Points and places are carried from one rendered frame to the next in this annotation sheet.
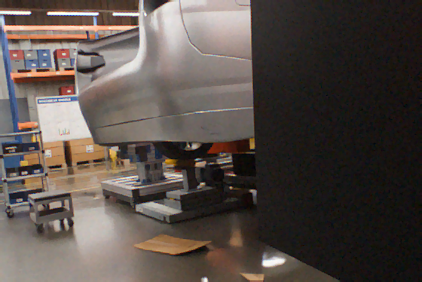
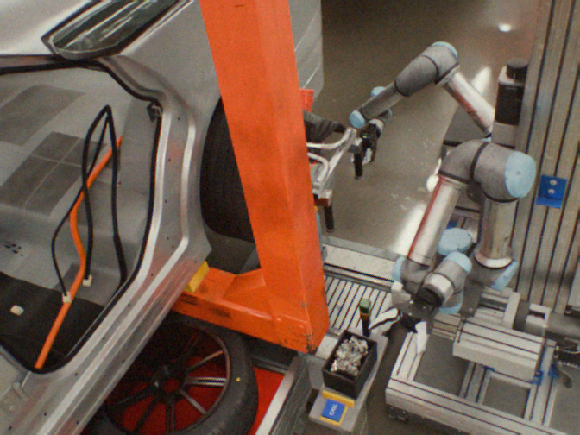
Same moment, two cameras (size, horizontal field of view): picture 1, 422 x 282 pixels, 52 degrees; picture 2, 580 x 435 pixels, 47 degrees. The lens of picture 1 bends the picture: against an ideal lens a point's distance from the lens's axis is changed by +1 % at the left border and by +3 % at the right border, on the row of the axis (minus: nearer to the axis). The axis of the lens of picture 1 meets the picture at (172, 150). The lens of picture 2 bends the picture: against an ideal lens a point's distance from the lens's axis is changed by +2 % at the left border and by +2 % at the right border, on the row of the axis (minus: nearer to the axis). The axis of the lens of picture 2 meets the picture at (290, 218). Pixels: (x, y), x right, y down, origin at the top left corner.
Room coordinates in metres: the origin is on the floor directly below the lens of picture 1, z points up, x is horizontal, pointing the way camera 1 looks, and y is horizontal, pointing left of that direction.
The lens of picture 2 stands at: (5.98, -1.26, 2.67)
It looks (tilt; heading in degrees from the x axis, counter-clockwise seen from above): 44 degrees down; 147
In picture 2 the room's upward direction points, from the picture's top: 10 degrees counter-clockwise
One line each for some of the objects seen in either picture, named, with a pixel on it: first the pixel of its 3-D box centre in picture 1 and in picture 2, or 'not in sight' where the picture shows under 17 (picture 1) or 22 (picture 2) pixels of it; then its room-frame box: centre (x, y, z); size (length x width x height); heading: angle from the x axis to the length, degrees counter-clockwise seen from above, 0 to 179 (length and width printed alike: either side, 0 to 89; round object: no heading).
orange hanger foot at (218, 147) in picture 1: (227, 136); (223, 285); (4.38, -0.58, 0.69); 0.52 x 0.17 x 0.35; 26
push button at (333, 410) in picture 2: not in sight; (333, 411); (4.98, -0.56, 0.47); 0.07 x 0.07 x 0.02; 26
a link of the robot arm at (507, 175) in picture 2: not in sight; (496, 222); (5.19, -0.01, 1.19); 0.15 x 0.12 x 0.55; 10
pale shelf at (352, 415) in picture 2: (208, 158); (349, 377); (4.91, -0.41, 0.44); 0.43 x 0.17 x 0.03; 116
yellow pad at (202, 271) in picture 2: not in sight; (185, 273); (4.22, -0.66, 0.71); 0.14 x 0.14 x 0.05; 26
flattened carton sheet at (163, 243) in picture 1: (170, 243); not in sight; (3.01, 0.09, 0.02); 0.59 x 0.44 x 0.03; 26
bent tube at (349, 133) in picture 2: not in sight; (324, 131); (4.28, 0.08, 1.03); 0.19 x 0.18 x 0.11; 26
